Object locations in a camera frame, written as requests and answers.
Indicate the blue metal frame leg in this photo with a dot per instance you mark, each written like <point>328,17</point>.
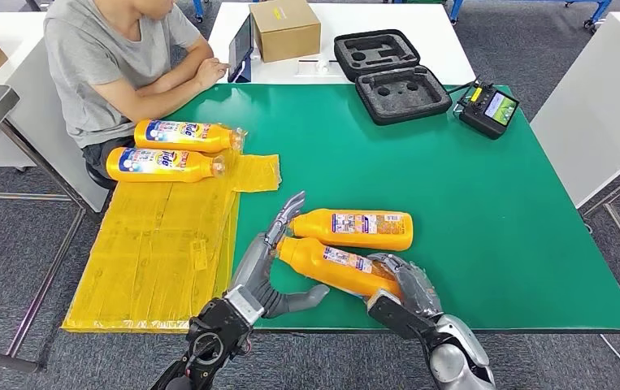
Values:
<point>455,8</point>
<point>199,9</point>
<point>597,12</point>

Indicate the dark tablet on stand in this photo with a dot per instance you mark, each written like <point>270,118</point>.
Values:
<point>240,48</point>

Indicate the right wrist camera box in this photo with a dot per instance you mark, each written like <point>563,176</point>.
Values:
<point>393,317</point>

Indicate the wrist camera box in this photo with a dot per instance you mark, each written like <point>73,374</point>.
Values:
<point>393,317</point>
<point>244,304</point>

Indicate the orange detergent bottle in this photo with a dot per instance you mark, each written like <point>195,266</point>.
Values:
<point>315,229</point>
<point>148,164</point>
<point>180,137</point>
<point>315,264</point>

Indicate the black stool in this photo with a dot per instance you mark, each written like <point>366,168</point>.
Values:
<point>98,177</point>

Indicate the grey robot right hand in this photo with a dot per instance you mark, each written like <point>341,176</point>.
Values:
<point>414,290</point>

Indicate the green top work table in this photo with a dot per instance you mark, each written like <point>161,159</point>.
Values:
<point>476,188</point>

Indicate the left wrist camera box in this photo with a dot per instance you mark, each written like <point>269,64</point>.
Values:
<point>244,304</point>

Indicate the black remote controller with screen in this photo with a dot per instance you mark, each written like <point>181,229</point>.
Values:
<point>485,114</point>

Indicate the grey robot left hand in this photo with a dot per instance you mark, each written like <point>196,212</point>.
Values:
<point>253,269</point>

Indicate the closed cardboard box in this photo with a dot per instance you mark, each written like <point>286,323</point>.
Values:
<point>284,29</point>

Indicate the white table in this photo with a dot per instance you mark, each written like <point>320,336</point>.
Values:
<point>29,118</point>
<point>395,19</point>
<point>595,107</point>

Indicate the black foam-lined case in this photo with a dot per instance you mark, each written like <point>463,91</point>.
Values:
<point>402,94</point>

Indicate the yellow plastic sheet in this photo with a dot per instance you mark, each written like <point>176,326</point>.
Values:
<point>153,258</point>

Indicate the person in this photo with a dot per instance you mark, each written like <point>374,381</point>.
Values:
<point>91,64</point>

